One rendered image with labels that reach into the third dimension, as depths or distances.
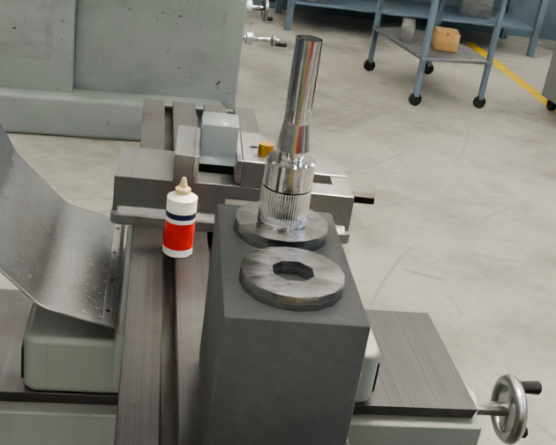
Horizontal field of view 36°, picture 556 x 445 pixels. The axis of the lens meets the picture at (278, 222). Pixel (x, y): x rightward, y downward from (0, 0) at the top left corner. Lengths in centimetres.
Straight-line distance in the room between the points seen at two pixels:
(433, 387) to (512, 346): 164
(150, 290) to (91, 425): 25
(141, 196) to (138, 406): 43
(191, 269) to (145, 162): 22
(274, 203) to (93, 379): 50
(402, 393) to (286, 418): 60
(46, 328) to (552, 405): 186
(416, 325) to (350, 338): 80
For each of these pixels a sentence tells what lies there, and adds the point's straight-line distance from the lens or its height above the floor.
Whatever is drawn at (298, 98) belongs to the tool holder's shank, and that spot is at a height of 124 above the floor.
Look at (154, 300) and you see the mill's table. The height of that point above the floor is 92.
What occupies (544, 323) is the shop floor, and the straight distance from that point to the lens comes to 318.
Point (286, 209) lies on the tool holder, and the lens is 78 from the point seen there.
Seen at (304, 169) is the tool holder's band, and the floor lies 118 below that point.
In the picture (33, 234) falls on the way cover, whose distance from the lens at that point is 124.
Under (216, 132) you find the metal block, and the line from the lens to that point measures 122.
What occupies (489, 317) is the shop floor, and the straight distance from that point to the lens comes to 311.
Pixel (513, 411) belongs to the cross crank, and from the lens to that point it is 151.
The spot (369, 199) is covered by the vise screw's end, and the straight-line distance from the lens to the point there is 130.
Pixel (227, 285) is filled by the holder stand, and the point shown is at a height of 110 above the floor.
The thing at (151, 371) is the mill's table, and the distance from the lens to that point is 93.
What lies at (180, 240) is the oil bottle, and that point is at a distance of 114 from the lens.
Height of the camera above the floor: 145
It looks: 25 degrees down
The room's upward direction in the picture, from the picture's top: 8 degrees clockwise
